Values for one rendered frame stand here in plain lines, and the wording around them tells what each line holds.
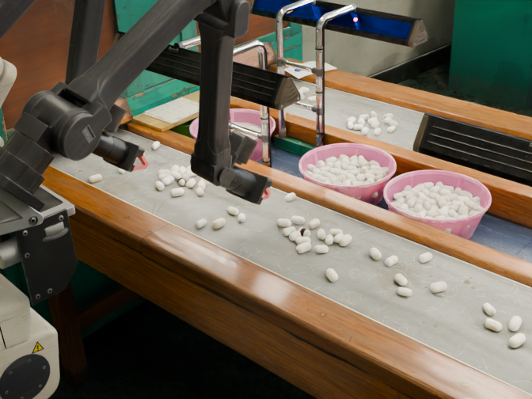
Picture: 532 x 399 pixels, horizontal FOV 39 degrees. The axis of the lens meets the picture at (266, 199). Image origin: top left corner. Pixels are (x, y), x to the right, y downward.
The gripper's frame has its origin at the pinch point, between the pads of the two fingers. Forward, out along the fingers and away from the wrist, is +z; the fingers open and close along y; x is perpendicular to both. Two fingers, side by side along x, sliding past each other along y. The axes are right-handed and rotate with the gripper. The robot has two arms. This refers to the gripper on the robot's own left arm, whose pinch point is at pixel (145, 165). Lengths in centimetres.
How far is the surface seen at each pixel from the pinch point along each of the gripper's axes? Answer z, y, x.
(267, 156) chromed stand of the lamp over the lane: 29.9, -11.7, -16.3
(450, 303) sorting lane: 16, -82, 1
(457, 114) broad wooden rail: 78, -36, -55
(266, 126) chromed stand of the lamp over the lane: 24.1, -11.7, -23.2
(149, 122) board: 28.9, 35.6, -13.7
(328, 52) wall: 199, 109, -104
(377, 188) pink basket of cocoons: 40, -42, -20
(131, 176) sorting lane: 13.8, 17.2, 4.1
